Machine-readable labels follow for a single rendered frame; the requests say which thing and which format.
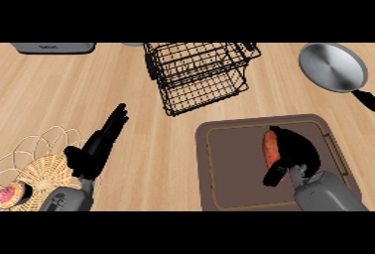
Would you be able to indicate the wicker basket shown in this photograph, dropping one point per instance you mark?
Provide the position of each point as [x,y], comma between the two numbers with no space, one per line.
[42,172]

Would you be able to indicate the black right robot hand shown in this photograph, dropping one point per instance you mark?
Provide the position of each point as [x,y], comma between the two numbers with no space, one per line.
[297,148]

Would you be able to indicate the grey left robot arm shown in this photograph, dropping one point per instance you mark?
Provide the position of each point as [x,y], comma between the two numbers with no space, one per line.
[68,196]

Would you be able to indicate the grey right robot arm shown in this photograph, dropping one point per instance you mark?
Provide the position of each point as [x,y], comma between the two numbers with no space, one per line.
[322,191]

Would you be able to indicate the pink glazed donut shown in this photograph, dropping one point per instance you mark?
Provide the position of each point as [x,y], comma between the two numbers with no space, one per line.
[8,195]

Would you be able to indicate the pale grey round object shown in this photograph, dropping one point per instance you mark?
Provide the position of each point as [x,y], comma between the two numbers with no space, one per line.
[132,44]

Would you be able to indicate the orange sweet potato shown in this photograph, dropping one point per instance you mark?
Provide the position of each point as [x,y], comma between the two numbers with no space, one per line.
[270,149]

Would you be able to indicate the grey frying pan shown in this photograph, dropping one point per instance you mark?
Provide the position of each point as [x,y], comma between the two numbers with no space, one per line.
[334,71]

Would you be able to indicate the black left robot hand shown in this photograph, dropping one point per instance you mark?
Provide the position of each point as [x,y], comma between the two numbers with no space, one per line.
[95,149]

